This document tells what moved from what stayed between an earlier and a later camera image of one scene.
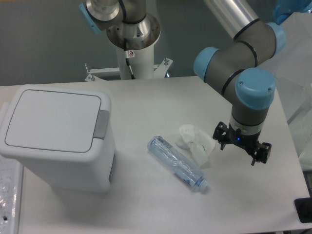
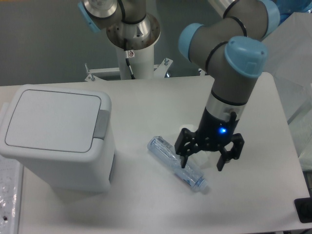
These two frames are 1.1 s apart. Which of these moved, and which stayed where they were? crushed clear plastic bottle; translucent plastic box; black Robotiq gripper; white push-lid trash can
Moved: black Robotiq gripper
Stayed: crushed clear plastic bottle; translucent plastic box; white push-lid trash can
